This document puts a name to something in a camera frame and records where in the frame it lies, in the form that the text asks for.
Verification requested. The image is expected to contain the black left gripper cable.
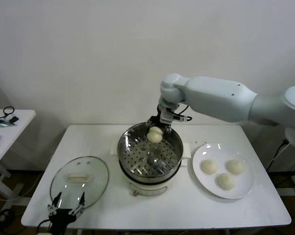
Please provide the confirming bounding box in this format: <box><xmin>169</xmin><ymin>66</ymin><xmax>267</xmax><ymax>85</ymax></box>
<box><xmin>37</xmin><ymin>218</ymin><xmax>52</xmax><ymax>235</ymax></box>

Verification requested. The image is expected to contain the black wall cable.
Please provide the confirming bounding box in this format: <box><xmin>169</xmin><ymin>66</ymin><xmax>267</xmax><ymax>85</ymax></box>
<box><xmin>266</xmin><ymin>141</ymin><xmax>295</xmax><ymax>173</ymax></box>

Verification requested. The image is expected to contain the white side table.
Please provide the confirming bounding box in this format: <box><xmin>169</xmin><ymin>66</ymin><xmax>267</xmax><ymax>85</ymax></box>
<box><xmin>0</xmin><ymin>109</ymin><xmax>37</xmax><ymax>204</ymax></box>

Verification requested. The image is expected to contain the white steamed baozi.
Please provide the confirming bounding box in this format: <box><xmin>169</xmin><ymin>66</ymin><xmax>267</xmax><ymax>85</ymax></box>
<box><xmin>147</xmin><ymin>126</ymin><xmax>163</xmax><ymax>143</ymax></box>
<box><xmin>216</xmin><ymin>173</ymin><xmax>236</xmax><ymax>191</ymax></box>
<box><xmin>201</xmin><ymin>159</ymin><xmax>218</xmax><ymax>175</ymax></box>
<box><xmin>226</xmin><ymin>159</ymin><xmax>244</xmax><ymax>175</ymax></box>

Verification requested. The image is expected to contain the white floor cable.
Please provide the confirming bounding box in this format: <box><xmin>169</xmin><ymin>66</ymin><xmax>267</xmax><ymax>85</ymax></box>
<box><xmin>0</xmin><ymin>171</ymin><xmax>44</xmax><ymax>203</ymax></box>

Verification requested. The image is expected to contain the white round plate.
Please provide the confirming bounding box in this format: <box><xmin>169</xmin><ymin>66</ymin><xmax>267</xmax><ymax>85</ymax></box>
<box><xmin>191</xmin><ymin>143</ymin><xmax>255</xmax><ymax>199</ymax></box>

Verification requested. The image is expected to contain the stainless steel steamer basket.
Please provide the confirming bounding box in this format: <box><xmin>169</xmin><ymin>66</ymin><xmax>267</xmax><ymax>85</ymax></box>
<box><xmin>117</xmin><ymin>121</ymin><xmax>184</xmax><ymax>177</ymax></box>

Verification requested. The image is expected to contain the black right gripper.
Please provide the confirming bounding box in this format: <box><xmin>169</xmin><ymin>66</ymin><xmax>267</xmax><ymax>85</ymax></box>
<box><xmin>146</xmin><ymin>111</ymin><xmax>173</xmax><ymax>134</ymax></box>

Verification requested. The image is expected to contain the white electric cooking pot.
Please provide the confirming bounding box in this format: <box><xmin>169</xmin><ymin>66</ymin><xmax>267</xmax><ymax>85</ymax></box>
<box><xmin>110</xmin><ymin>140</ymin><xmax>192</xmax><ymax>198</ymax></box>

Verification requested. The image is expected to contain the white wall cable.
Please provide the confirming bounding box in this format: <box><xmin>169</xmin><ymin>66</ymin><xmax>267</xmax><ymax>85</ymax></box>
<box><xmin>269</xmin><ymin>146</ymin><xmax>291</xmax><ymax>163</ymax></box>

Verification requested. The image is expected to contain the round glass pot lid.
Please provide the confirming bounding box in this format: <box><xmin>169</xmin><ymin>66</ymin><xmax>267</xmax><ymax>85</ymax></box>
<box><xmin>49</xmin><ymin>156</ymin><xmax>110</xmax><ymax>212</ymax></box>

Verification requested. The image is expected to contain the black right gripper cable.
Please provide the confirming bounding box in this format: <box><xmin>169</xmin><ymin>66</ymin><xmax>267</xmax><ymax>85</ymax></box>
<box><xmin>173</xmin><ymin>104</ymin><xmax>194</xmax><ymax>122</ymax></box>

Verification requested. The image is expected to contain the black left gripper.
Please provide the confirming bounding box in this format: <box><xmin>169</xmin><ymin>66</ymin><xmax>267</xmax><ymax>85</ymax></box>
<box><xmin>48</xmin><ymin>191</ymin><xmax>86</xmax><ymax>235</ymax></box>

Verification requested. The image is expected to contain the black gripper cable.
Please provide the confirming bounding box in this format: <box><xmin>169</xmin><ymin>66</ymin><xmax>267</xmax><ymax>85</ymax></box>
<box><xmin>37</xmin><ymin>218</ymin><xmax>52</xmax><ymax>235</ymax></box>
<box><xmin>173</xmin><ymin>104</ymin><xmax>194</xmax><ymax>122</ymax></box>

